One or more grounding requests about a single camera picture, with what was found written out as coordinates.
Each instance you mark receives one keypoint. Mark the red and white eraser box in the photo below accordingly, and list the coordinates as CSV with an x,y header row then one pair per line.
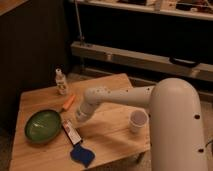
x,y
71,132

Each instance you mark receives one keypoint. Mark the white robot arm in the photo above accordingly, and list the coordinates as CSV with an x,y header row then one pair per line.
x,y
176,125

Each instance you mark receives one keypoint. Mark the grey metal shelf beam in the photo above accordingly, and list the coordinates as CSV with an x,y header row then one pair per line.
x,y
140,60

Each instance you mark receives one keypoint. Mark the orange marker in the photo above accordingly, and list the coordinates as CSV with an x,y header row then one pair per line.
x,y
68,103

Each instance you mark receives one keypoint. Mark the small white bottle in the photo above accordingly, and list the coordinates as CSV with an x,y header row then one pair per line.
x,y
61,82

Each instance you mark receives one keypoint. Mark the white paper cup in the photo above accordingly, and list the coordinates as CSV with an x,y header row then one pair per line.
x,y
137,121

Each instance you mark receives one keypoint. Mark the blue sponge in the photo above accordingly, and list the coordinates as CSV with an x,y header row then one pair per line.
x,y
82,155

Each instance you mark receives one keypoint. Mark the green bowl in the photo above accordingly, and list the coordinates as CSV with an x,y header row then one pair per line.
x,y
43,126

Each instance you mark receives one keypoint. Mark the black handle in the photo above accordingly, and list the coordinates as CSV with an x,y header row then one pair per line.
x,y
183,63

